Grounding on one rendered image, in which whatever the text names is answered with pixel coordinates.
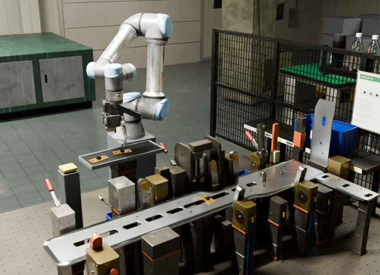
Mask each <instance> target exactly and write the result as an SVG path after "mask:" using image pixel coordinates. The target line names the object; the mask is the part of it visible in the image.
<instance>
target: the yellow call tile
mask: <svg viewBox="0 0 380 275"><path fill-rule="evenodd" d="M59 169H61V171H63V172H64V173H67V172H71V171H74V170H77V167H76V166H75V165H74V164H73V163H70V164H65V165H61V166H59Z"/></svg>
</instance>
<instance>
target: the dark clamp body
mask: <svg viewBox="0 0 380 275"><path fill-rule="evenodd" d="M168 167H169V168H170V181H169V200H170V199H173V198H175V197H179V196H182V195H185V194H186V192H185V170H184V169H182V168H180V167H179V166H177V165H175V166H168ZM169 212H170V213H171V214H174V213H177V212H180V208H178V209H174V210H171V211H169ZM179 235H180V245H181V226H180V234H179Z"/></svg>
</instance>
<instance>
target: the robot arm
mask: <svg viewBox="0 0 380 275"><path fill-rule="evenodd" d="M172 33H173V26H172V21H171V19H170V17H169V16H168V15H166V14H147V13H139V14H135V15H133V16H131V17H130V18H128V19H127V20H126V21H125V22H124V23H123V24H122V25H121V26H120V27H119V32H118V34H117V35H116V36H115V38H114V39H113V40H112V42H111V43H110V45H109V46H108V47H107V49H106V50H105V51H104V53H103V54H102V55H101V57H100V58H99V60H98V61H97V62H91V63H89V64H88V65H87V75H88V76H89V77H90V78H92V79H101V80H105V86H106V99H107V100H105V101H102V103H103V113H102V120H103V124H104V125H105V126H106V131H114V135H113V139H115V140H122V141H123V145H124V147H126V144H127V140H135V139H140V138H143V137H144V136H145V130H144V127H143V124H142V122H141V119H148V120H154V121H162V120H163V119H165V117H166V115H167V113H168V110H169V101H168V100H167V99H165V94H164V93H163V69H164V57H165V44H166V43H167V42H168V38H171V36H172ZM139 36H144V37H145V41H146V42H147V43H148V60H147V75H146V91H145V92H144V93H143V97H141V94H140V93H139V92H132V93H126V94H123V83H125V82H127V81H131V80H132V79H133V78H135V76H136V73H137V72H136V68H135V66H134V65H132V64H129V63H128V64H124V65H120V64H117V61H118V59H119V58H120V57H121V55H122V54H123V52H124V51H125V50H126V48H127V46H128V45H129V44H130V42H131V41H133V40H135V39H136V37H139Z"/></svg>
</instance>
